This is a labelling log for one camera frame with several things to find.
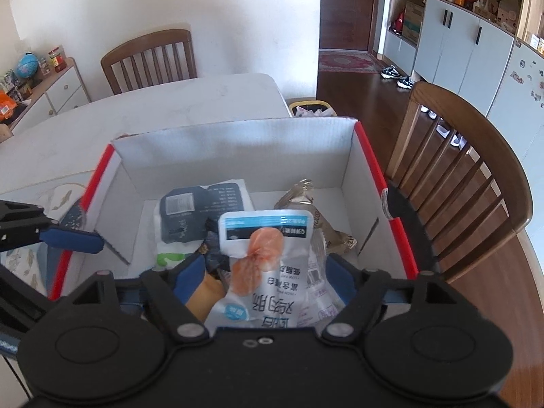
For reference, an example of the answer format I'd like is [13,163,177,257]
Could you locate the white drawer cabinet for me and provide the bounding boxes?
[8,57,92,134]

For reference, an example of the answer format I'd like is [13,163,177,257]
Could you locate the clear packet with barcode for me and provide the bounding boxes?
[304,238,347,328]

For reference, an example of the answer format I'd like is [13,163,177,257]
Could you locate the yellow rim trash bin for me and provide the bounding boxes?
[288,99,338,119]

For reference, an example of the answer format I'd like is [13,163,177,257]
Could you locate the black cable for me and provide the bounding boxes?
[1,355,31,401]

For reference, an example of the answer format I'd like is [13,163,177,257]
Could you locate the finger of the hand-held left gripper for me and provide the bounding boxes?
[0,263,56,336]
[0,199,105,255]

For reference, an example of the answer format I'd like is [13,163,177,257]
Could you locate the wooden slat-back chair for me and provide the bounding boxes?
[385,82,534,283]
[101,29,198,95]

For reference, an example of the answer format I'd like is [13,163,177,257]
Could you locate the orange snack bag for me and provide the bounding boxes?
[0,91,20,122]

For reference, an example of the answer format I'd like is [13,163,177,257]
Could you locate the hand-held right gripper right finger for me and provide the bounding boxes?
[322,255,466,342]

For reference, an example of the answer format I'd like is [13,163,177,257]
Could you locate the white and wood wall cabinet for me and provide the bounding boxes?
[380,0,544,137]

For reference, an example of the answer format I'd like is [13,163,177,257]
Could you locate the white chicken snack packet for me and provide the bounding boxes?
[204,209,326,330]

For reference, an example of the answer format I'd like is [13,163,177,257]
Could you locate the red patterned rug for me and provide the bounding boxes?
[319,50,385,74]

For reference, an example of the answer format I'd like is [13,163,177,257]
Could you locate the white tissue pack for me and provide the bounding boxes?
[155,178,256,270]

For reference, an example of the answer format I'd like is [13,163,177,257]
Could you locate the dark brown door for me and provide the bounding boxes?
[319,0,379,52]

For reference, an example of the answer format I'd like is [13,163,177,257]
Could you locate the blue globe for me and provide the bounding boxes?
[16,52,39,79]

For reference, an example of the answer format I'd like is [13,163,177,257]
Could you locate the white cardboard box red edges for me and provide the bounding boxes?
[48,117,419,307]

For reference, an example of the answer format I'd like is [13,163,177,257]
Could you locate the gold snack packet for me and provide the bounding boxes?
[274,180,358,256]

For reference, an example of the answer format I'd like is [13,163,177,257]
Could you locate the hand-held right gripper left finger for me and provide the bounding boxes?
[70,255,213,343]

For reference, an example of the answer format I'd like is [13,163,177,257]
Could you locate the dark packet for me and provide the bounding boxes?
[200,219,232,281]

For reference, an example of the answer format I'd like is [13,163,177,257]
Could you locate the brown cardboard carton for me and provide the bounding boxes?
[402,2,426,41]

